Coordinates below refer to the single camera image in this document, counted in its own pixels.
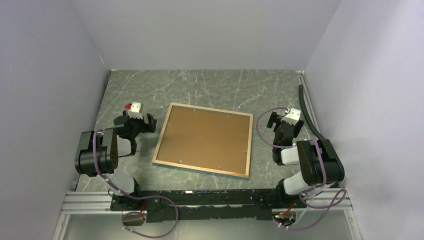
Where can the blue wooden picture frame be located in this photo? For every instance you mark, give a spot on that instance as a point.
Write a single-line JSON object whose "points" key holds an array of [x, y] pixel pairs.
{"points": [[159, 149]]}

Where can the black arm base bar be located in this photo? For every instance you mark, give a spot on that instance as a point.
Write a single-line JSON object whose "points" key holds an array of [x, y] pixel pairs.
{"points": [[173, 212]]}

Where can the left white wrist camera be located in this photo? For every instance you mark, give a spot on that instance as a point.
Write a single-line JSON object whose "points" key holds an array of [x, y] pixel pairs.
{"points": [[134, 110]]}

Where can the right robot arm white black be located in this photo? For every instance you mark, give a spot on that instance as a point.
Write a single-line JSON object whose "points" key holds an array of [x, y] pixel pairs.
{"points": [[319, 166]]}

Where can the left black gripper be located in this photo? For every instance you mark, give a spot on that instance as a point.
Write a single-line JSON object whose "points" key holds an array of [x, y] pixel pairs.
{"points": [[146, 127]]}

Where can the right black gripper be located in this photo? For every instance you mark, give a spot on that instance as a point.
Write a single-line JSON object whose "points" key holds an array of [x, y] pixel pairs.
{"points": [[276, 118]]}

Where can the aluminium extrusion rail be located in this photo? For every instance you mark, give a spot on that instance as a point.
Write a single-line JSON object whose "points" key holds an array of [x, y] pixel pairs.
{"points": [[102, 202]]}

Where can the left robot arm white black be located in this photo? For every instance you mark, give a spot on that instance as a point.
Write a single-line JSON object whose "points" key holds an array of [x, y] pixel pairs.
{"points": [[98, 153]]}

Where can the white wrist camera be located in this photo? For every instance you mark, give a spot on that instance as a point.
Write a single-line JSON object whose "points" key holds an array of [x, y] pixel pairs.
{"points": [[292, 116], [134, 110]]}

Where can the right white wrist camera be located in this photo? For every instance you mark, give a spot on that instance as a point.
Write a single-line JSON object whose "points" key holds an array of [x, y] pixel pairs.
{"points": [[292, 116]]}

